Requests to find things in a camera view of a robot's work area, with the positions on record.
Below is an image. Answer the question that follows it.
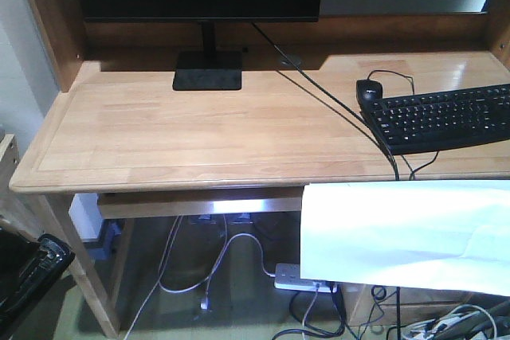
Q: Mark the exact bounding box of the white floor cable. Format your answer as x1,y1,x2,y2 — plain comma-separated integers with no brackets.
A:
121,214,280,340

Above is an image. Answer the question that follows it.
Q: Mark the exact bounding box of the black orange stapler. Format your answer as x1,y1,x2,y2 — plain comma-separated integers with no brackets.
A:
1,229,75,339

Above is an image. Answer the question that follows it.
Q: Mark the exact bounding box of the black keyboard cable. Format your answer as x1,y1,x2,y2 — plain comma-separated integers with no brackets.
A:
408,150,441,181

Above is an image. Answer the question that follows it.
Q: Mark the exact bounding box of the black computer mouse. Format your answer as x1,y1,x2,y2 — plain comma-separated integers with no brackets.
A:
356,79,383,105

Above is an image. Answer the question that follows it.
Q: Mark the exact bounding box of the black computer keyboard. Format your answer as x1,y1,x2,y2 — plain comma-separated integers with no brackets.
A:
359,84,509,155

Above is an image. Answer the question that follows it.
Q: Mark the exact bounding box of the wooden desk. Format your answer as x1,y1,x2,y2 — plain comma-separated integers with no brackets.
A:
10,0,509,338

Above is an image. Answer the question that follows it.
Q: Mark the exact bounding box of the black mouse cable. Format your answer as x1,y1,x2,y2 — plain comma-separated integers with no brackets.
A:
366,69,415,98

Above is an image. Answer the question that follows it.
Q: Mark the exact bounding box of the white paper sheet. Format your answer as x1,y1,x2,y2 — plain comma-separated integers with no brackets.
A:
300,180,509,296

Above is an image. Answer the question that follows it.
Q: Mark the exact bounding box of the black monitor cable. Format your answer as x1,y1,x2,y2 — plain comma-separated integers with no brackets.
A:
250,22,401,182

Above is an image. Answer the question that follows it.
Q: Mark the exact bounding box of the white power strip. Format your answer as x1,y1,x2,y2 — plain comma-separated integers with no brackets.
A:
273,263,339,293

